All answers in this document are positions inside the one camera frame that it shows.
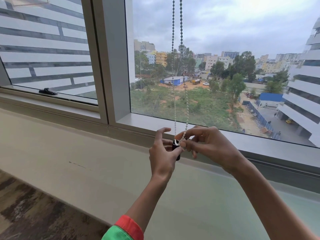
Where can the person's left hand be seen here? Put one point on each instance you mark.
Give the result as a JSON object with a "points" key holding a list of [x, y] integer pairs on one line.
{"points": [[161, 159]]}

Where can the person's right hand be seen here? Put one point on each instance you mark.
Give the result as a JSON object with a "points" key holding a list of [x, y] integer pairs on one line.
{"points": [[215, 147]]}

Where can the black cylindrical chain weight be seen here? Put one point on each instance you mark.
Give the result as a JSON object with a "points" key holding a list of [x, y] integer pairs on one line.
{"points": [[175, 146]]}

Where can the person's left forearm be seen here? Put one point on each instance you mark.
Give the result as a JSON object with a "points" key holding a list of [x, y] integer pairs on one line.
{"points": [[147, 202]]}

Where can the person's right forearm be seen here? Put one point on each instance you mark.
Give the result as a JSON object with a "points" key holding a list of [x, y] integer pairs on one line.
{"points": [[272, 204]]}

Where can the person's left green sleeve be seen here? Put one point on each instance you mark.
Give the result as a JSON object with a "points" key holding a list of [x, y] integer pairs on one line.
{"points": [[122, 229]]}

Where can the tall white balconied building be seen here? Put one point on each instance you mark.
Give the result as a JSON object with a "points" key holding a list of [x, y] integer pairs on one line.
{"points": [[300, 102]]}

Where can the white grey-striped building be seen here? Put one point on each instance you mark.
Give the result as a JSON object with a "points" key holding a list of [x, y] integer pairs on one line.
{"points": [[50, 72]]}

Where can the grey aluminium window frame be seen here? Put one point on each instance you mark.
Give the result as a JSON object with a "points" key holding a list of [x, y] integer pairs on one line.
{"points": [[112, 72]]}

